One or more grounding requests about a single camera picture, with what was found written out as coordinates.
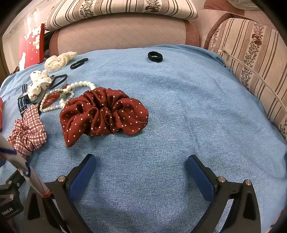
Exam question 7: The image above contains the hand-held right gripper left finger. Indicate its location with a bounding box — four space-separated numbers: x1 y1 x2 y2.
23 154 97 233

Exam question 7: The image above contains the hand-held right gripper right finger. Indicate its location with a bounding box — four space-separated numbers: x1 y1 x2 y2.
185 154 262 233

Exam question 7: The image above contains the red polka dot scrunchie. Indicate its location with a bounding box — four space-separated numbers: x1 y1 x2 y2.
59 87 149 148

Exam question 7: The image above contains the red plaid scrunchie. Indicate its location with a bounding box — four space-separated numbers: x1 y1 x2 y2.
7 104 47 156

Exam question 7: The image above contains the red bead bracelet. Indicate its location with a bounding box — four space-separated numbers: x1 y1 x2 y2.
41 83 70 108

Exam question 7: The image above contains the metal hair clip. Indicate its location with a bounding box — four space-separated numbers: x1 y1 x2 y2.
34 90 48 106

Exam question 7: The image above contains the red box tray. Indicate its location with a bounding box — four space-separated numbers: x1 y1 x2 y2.
0 97 5 132

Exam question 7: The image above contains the blue striped strap watch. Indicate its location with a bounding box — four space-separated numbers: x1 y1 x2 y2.
17 84 31 117

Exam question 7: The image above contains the pearl bracelet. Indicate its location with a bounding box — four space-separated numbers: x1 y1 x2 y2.
59 81 97 110

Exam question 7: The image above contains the black scalloped hair tie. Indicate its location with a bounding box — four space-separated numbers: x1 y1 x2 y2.
49 74 68 90

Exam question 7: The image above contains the white cherry print scrunchie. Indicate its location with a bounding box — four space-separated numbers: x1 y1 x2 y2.
26 69 52 101

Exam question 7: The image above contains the blue blanket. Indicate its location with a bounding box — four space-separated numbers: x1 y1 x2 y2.
0 44 287 233

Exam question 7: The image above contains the cream scrunchie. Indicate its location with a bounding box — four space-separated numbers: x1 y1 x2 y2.
44 51 77 72

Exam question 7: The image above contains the striped floral pillow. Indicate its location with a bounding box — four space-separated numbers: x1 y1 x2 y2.
208 18 287 141
45 0 199 31

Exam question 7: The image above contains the red floral gift box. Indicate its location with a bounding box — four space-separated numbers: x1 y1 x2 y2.
18 23 45 69

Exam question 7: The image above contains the pink quilted sofa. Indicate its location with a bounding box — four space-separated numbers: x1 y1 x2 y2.
49 0 287 56

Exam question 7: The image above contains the small white bead bracelet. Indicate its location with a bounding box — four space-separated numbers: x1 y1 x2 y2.
39 88 73 113

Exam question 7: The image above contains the thin black hair tie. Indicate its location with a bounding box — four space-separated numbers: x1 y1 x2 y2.
70 58 89 69

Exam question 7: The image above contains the thick black hair tie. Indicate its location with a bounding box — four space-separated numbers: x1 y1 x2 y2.
147 51 164 63

